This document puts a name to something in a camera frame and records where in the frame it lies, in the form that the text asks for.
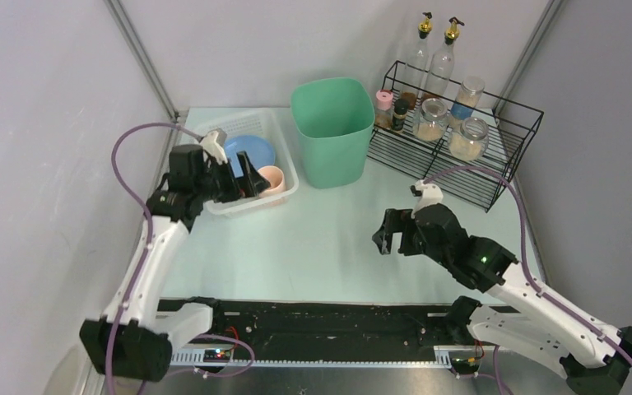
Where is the aluminium frame post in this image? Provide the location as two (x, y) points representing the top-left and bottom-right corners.
(103, 0), (179, 124)
(493, 0), (565, 115)

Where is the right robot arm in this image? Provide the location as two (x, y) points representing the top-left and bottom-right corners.
(372, 204), (632, 394)

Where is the blue round plate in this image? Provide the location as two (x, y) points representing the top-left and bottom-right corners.
(224, 135), (276, 178)

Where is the glass oil bottle gold spout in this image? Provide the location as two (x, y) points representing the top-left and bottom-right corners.
(399, 12), (433, 111)

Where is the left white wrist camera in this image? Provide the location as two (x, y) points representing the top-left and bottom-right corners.
(199, 128), (229, 165)

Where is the green plastic waste bin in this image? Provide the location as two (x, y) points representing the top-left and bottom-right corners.
(290, 77), (374, 189)

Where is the pink-lid spice shaker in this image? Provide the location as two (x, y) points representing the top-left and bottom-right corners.
(374, 90), (393, 128)

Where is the small black-lid spice jar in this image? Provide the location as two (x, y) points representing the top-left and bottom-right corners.
(391, 98), (409, 132)

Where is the pink ceramic mug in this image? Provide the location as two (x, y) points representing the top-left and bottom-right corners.
(258, 165), (286, 198)

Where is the white plastic perforated basket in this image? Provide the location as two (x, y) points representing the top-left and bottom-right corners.
(190, 109), (300, 217)

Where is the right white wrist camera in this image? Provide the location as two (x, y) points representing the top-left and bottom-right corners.
(410, 179), (444, 218)

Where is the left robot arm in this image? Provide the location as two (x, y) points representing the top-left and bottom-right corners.
(79, 144), (270, 382)

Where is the glass jar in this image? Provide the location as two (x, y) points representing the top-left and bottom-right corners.
(448, 117), (490, 161)
(413, 97), (448, 142)

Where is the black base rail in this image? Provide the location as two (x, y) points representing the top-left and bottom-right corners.
(157, 298), (491, 365)

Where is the black wire two-tier rack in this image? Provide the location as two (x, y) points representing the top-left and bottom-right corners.
(367, 60), (545, 212)

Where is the left aluminium frame post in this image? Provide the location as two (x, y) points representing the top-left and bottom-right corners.
(103, 0), (179, 124)

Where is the clear bottle blue label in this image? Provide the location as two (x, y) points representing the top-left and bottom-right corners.
(449, 76), (486, 129)

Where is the right aluminium frame post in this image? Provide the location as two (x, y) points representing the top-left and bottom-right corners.
(493, 0), (565, 115)

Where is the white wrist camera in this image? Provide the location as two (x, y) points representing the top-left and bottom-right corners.
(410, 179), (444, 218)
(199, 128), (229, 165)

